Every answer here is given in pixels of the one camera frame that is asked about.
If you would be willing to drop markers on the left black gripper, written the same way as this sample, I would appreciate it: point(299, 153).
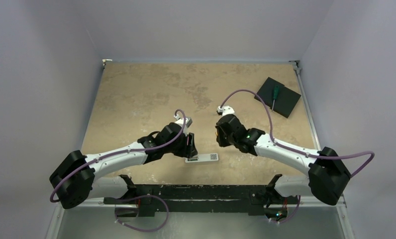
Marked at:
point(188, 149)

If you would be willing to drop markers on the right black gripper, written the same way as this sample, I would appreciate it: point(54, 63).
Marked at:
point(222, 131)

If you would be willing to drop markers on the white remote control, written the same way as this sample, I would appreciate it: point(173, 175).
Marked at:
point(203, 158)

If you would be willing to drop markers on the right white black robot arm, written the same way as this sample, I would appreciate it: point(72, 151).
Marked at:
point(324, 178)

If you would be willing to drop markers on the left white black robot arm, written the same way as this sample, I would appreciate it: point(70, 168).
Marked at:
point(76, 178)

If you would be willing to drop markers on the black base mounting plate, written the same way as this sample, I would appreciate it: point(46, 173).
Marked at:
point(254, 200)

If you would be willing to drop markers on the black foam block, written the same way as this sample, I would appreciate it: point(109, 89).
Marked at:
point(283, 98)

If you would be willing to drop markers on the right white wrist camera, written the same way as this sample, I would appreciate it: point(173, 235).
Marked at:
point(225, 110)

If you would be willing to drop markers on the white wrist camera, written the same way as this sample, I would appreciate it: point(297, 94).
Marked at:
point(184, 120)
point(225, 110)

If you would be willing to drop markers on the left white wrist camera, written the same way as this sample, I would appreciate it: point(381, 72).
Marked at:
point(184, 120)

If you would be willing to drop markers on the green handled screwdriver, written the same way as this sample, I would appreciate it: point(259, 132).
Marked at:
point(276, 90)

